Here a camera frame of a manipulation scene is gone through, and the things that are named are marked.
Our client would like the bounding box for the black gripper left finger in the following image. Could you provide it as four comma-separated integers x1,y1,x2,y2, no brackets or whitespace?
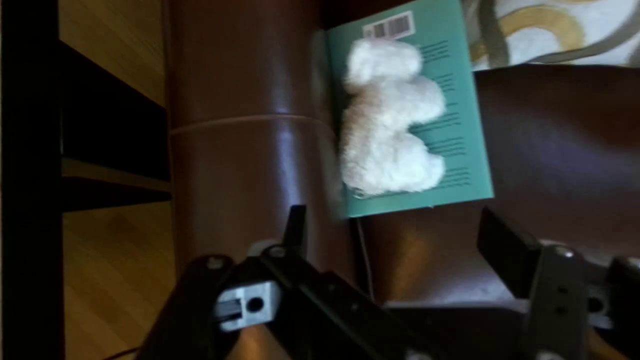
134,205,427,360

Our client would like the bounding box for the black coffee table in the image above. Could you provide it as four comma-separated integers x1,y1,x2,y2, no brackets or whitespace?
1,0,167,360

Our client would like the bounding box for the brown leather armchair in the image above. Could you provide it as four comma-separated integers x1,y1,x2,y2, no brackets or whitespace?
161,0,640,305

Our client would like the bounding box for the white plush bear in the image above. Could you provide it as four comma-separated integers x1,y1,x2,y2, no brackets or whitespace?
340,37,446,196

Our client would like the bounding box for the green book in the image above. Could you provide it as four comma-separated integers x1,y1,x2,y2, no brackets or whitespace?
326,0,493,218

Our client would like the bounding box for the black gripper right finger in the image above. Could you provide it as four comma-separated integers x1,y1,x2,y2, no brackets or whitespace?
475,208,640,360

